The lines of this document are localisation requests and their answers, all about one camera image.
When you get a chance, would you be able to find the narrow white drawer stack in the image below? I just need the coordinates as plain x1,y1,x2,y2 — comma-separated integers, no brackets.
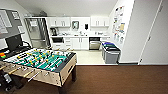
100,36,111,44

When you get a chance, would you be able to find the white drawer under microwave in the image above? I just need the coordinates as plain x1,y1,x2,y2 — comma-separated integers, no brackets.
51,43,65,51

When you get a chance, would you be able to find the white sink base cabinet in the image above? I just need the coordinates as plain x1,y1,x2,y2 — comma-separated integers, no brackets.
70,36,90,51

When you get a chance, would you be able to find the black built-in microwave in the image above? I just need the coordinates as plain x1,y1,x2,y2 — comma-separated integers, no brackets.
51,36,65,45

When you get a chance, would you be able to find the grey bin black lid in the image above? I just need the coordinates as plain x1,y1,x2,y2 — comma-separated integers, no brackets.
103,48,122,65

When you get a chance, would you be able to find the wide white drawer stack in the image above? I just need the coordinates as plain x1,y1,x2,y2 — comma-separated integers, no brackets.
63,37,72,51

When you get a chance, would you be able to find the white wall cabinet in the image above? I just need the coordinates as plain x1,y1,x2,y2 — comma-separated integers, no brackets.
49,17,72,29
90,16,111,28

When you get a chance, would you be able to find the green foosball table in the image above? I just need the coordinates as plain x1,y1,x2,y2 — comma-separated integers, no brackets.
0,48,78,94

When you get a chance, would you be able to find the blue recycling bin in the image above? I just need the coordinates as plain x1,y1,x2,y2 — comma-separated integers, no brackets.
100,41,116,61

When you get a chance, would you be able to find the stainless steel refrigerator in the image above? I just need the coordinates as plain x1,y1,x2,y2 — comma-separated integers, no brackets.
24,17,52,50

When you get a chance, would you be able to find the grey bulletin board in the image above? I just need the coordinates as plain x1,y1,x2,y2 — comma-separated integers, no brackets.
0,8,26,40

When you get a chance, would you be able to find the white door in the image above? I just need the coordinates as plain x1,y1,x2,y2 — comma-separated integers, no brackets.
138,0,168,66

